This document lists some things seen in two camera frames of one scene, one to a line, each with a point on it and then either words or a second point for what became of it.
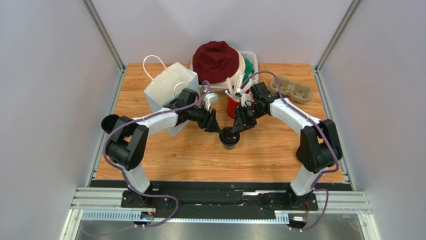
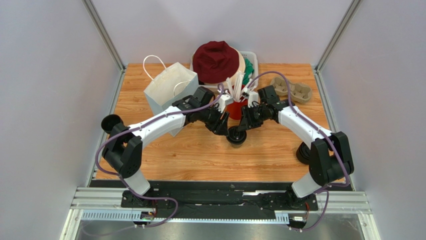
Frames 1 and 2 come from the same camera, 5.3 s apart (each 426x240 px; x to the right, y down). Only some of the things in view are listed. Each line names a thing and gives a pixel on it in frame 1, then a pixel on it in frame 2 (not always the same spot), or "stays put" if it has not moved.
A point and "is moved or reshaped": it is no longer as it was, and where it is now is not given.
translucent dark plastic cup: (230, 147) is moved or reshaped
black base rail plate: (214, 201) stays put
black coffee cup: (108, 122) stays put
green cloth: (249, 70) stays put
